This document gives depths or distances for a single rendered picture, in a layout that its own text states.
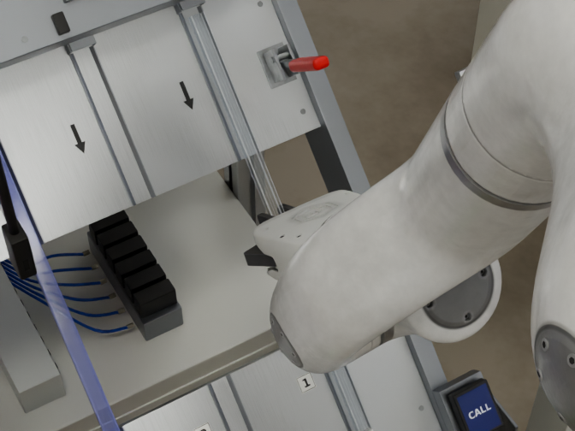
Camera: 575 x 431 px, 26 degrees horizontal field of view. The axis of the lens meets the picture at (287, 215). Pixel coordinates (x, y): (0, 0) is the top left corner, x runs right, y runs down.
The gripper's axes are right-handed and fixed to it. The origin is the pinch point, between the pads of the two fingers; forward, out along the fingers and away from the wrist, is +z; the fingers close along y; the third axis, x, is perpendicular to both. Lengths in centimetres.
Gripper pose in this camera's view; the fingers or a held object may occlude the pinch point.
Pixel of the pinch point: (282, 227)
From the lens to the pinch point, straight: 117.1
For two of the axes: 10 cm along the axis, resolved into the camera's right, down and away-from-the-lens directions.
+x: 3.1, 9.1, 2.6
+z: -3.9, -1.3, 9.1
